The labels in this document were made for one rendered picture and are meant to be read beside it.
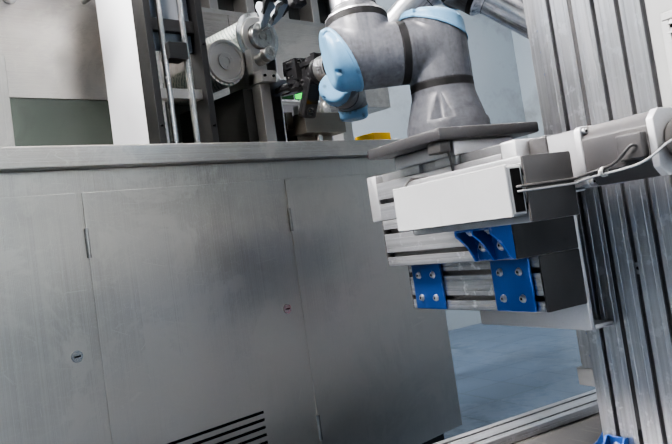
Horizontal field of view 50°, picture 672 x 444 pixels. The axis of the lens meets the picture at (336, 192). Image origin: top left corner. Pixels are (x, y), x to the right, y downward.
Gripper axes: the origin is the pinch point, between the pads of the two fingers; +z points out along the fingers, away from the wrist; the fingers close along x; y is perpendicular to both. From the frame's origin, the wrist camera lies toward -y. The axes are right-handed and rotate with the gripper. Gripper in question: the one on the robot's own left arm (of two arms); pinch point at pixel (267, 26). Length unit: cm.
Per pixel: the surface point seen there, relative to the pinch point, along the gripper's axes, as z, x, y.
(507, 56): 57, -297, 101
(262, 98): 12.9, 5.7, -16.2
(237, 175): 11, 33, -48
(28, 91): 35, 53, 15
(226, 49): 7.3, 11.8, -1.9
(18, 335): 27, 84, -67
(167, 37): 0.6, 36.2, -9.9
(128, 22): 8.1, 36.0, 8.4
